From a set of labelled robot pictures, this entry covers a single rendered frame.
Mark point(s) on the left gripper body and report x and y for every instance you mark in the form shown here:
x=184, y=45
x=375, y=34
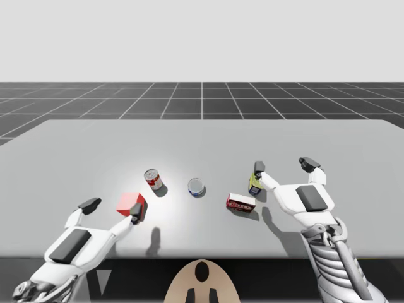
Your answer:
x=74, y=244

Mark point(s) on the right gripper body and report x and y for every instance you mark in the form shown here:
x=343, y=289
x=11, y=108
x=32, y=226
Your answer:
x=304, y=200

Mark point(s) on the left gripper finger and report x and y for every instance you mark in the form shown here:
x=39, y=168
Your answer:
x=86, y=208
x=132, y=216

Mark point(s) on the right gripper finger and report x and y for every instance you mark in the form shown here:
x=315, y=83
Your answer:
x=314, y=168
x=265, y=176

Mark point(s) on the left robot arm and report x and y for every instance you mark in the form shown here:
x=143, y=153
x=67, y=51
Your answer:
x=38, y=288

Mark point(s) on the pink cube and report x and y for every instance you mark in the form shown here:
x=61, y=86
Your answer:
x=129, y=203

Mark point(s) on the yellow and blue can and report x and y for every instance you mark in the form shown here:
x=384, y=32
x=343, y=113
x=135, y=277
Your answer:
x=254, y=186

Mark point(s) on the red and white carton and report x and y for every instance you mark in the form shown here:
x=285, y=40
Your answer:
x=240, y=203

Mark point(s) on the red and white can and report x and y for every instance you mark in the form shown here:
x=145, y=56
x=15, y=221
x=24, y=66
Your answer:
x=154, y=179

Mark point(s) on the blue flat can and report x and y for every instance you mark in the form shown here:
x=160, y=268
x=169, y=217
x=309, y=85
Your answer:
x=196, y=187

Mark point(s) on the tan robot part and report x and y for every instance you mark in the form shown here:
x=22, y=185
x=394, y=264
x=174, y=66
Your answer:
x=202, y=282

